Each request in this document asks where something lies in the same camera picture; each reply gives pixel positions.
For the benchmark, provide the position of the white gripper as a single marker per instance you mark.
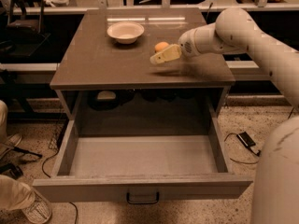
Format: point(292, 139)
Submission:
point(186, 45)

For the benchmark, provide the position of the orange fruit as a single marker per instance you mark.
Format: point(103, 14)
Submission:
point(160, 46)

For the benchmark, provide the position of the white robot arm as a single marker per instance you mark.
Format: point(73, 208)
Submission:
point(276, 185)

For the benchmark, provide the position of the grey cabinet with counter top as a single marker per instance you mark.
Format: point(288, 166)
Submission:
point(94, 61)

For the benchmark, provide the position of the open grey top drawer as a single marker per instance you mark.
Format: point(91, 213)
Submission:
point(102, 162)

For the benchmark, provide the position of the white bowl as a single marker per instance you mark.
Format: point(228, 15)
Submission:
point(125, 32)

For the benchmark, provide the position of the black power adapter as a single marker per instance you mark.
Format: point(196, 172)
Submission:
point(245, 139)

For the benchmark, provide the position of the black chair at left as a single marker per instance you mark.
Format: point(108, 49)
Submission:
point(27, 34)

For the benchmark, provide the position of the white mesh sneaker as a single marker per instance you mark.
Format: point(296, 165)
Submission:
point(39, 211)

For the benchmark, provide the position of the beige trouser leg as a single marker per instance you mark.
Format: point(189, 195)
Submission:
point(15, 194)

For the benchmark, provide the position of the black drawer handle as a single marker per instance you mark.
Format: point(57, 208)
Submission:
point(139, 199)

